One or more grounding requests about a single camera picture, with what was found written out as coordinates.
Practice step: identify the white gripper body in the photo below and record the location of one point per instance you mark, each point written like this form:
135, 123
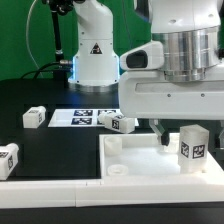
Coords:
146, 94

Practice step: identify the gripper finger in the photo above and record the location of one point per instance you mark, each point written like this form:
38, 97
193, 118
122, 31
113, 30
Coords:
163, 135
221, 135

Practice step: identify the white square tabletop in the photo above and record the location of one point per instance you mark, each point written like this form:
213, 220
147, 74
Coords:
142, 155

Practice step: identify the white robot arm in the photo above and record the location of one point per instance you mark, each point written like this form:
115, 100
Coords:
178, 74

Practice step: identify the white L-shaped fence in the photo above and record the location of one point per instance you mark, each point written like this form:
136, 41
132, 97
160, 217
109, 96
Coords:
207, 186

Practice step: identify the white marker sheet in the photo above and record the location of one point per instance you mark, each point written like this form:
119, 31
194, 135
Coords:
78, 117

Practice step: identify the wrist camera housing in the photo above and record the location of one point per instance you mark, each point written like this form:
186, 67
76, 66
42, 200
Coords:
149, 56

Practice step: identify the black camera pole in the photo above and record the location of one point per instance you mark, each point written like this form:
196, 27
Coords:
58, 7

